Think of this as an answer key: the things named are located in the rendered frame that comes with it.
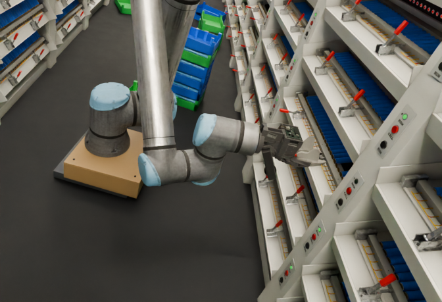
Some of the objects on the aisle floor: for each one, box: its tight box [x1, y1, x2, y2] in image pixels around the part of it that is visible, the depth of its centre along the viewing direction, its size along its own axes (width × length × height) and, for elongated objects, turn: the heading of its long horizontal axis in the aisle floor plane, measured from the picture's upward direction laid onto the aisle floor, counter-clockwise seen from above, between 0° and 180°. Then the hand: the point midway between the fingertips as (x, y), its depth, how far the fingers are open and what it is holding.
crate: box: [177, 89, 206, 112], centre depth 216 cm, size 30×20×8 cm
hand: (318, 158), depth 94 cm, fingers open, 3 cm apart
